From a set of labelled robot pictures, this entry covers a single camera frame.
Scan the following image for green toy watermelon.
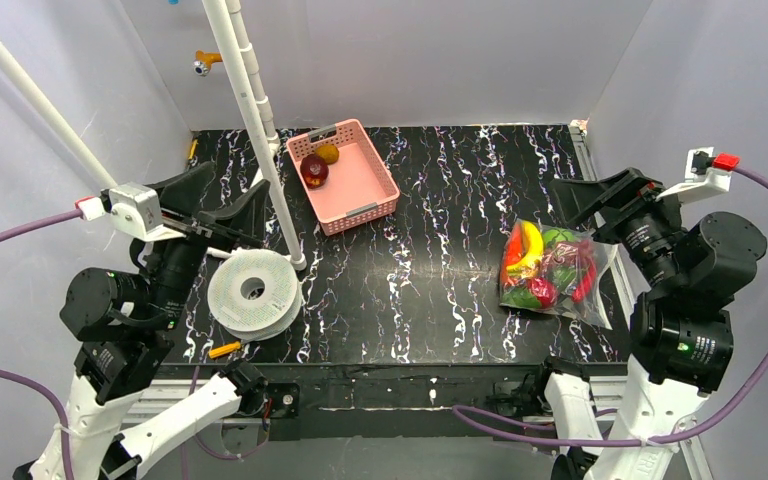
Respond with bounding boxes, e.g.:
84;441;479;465
542;228;578;249

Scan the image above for purple toy grapes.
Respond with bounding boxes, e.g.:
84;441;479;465
540;241;586;277

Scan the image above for yellow toy bananas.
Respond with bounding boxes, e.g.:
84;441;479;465
503;220;545;278

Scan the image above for clear polka dot zip bag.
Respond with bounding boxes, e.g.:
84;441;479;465
498;221;618;328

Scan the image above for orange toy carrot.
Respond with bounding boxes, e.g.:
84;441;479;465
504;226;524;267

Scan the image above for red toy pepper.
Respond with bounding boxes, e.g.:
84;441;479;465
527;277;558;310

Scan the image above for green toy vegetable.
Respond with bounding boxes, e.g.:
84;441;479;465
500;286;542;310

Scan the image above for red toy chili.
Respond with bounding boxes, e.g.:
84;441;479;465
571;240;597;303

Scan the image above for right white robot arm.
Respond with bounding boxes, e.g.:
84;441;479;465
545;168;767;479

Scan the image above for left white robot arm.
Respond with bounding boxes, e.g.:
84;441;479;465
14;163;270;479

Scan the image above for dark red toy apple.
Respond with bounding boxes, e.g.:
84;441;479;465
300;154;329;189

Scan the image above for small orange toy fruit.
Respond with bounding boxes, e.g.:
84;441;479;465
314;144;340;165

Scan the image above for pink plastic basket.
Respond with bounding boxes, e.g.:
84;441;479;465
286;119;401;236

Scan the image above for orange toy faucet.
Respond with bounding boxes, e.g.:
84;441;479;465
192;50;223;77

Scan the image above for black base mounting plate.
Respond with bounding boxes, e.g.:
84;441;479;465
152;360;637;443

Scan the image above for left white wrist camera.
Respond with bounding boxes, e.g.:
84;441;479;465
75;182;185;243

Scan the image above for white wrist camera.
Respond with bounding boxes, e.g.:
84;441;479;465
656;147;740;204
75;182;185;243

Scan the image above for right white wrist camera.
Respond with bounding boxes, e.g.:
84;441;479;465
656;147;740;204

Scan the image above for orange handled screwdriver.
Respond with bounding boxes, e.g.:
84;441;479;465
208;341;243;360

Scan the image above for white PVC pipe frame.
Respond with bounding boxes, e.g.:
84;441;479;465
0;0;309;272

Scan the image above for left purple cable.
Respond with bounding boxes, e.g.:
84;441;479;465
0;209;87;480

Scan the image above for purple cable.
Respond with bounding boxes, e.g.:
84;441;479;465
0;209;87;480
451;165;768;449

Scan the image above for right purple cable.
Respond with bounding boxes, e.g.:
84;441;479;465
451;165;768;449

